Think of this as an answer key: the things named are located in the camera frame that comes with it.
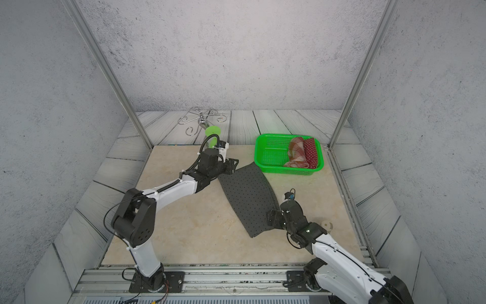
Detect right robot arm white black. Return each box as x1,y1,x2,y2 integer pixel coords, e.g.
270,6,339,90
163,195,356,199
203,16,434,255
267,200,413,303

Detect brown plaid rolled skirt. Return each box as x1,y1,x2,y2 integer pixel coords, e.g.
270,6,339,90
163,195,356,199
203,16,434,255
284,137,310,168

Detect small translucent plastic bottle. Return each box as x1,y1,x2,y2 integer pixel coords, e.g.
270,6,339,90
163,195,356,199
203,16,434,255
320,220,334,233

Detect grey polka dot skirt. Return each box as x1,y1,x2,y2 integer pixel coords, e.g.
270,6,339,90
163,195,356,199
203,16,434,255
218,163,278,238

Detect right aluminium frame post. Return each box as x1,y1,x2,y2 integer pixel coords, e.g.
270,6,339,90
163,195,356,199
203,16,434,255
328,0,399,150

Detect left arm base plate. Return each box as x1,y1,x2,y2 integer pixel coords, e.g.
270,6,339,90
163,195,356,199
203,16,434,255
129,266,185,293

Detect aluminium frame post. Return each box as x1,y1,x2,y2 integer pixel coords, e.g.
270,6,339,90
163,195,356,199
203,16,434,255
62,0,154,151
328,0,399,150

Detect silver wire glass rack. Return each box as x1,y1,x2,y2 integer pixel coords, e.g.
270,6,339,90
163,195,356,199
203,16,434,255
178,107,228,144

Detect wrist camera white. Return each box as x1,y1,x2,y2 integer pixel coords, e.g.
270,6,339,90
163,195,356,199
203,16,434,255
284,191,296,201
215,140,229,162

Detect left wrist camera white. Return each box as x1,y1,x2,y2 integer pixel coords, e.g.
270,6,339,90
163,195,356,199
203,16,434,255
215,140,229,162

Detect green plastic wine glass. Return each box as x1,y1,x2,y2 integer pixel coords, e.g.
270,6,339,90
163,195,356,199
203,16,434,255
205,125,221,148

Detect left aluminium frame post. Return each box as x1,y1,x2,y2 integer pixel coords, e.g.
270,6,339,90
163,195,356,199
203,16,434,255
62,0,154,151

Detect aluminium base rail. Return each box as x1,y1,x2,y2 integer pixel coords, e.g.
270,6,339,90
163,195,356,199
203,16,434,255
69,264,337,303

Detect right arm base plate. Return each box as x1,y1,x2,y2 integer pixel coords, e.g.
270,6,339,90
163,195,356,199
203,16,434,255
282,271,315,292

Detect red dotted rolled skirt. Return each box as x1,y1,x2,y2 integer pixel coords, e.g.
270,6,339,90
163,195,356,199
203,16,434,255
303,138,318,169

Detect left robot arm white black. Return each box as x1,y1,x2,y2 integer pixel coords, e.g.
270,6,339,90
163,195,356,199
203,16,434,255
110,142,239,290

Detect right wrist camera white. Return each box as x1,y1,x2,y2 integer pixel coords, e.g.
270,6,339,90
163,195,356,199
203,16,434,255
284,191,296,201

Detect green plastic basket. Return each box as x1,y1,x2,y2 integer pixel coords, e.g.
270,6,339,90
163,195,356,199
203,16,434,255
254,134,324,176

